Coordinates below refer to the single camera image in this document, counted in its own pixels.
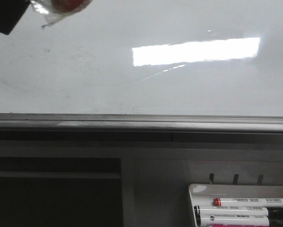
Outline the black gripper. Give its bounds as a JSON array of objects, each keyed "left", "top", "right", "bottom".
[{"left": 0, "top": 0, "right": 30, "bottom": 35}]

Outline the orange magnet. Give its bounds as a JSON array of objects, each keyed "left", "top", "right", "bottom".
[{"left": 29, "top": 0, "right": 93, "bottom": 29}]

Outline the grey aluminium whiteboard ledge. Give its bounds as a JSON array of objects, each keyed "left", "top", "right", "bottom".
[{"left": 0, "top": 113, "right": 283, "bottom": 133}]

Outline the red-capped whiteboard marker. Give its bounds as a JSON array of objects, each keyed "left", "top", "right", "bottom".
[{"left": 213, "top": 198, "right": 283, "bottom": 208}]

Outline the white marker tray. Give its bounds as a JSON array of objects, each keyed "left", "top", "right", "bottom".
[{"left": 188, "top": 183, "right": 283, "bottom": 227}]

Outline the black-capped marker upper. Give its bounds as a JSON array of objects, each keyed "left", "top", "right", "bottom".
[{"left": 194, "top": 206, "right": 283, "bottom": 217}]

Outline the black-capped marker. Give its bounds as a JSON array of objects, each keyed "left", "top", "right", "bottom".
[
  {"left": 196, "top": 215, "right": 283, "bottom": 227},
  {"left": 194, "top": 206, "right": 283, "bottom": 217}
]

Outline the black-capped marker lower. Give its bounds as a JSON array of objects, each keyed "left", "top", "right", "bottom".
[{"left": 196, "top": 215, "right": 283, "bottom": 227}]

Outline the pink marker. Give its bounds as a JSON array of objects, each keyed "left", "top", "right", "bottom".
[{"left": 208, "top": 225, "right": 283, "bottom": 227}]

